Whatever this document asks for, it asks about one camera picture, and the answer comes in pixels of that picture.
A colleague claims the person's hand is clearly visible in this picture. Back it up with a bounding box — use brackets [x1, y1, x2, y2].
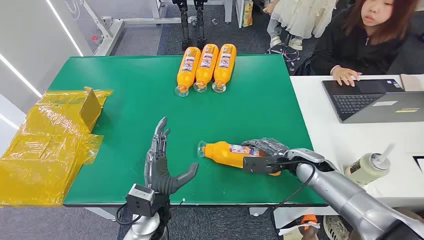
[332, 67, 363, 88]

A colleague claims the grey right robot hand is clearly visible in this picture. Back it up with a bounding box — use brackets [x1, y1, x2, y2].
[241, 137, 326, 176]

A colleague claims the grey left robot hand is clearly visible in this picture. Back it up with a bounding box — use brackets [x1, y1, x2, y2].
[144, 116, 200, 196]

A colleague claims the orange bottle with label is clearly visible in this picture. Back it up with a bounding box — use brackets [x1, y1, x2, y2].
[197, 140, 282, 177]
[193, 43, 220, 94]
[174, 46, 202, 98]
[211, 43, 237, 94]

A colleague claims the person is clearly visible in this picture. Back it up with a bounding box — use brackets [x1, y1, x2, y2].
[294, 0, 424, 88]
[263, 0, 339, 51]

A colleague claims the dark grey laptop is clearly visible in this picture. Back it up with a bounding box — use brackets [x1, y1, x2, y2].
[321, 78, 424, 124]

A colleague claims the pale drink cup with straw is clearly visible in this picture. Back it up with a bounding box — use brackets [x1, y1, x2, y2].
[344, 144, 396, 186]

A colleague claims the orange and white item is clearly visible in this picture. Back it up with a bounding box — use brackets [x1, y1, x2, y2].
[278, 214, 322, 237]

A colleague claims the office chair base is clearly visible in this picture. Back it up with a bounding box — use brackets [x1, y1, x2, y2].
[267, 42, 301, 72]

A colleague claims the white table foot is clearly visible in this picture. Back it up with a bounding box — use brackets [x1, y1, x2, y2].
[249, 206, 269, 217]
[84, 206, 117, 222]

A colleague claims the green table mat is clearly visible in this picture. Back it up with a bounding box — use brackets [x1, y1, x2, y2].
[62, 54, 327, 208]

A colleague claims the white shoe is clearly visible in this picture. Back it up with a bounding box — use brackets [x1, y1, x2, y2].
[322, 215, 350, 240]

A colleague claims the yellow carton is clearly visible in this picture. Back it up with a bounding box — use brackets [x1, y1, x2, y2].
[242, 0, 254, 28]

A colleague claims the yellow film wrapped cardboard box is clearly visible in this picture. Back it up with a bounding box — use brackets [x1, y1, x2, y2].
[0, 86, 114, 208]

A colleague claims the black robot leg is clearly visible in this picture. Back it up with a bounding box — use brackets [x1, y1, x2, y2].
[193, 0, 209, 50]
[172, 0, 193, 52]

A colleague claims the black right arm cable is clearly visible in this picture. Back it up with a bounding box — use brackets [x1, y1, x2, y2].
[269, 160, 317, 240]

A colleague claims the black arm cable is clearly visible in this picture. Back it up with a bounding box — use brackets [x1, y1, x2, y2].
[114, 203, 143, 227]
[269, 160, 317, 240]

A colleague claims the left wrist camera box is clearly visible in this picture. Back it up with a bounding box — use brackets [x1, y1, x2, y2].
[125, 183, 157, 218]

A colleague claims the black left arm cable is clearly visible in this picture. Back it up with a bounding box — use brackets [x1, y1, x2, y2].
[114, 203, 143, 227]

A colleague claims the white metal frame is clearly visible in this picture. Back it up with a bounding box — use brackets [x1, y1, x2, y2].
[64, 0, 200, 57]

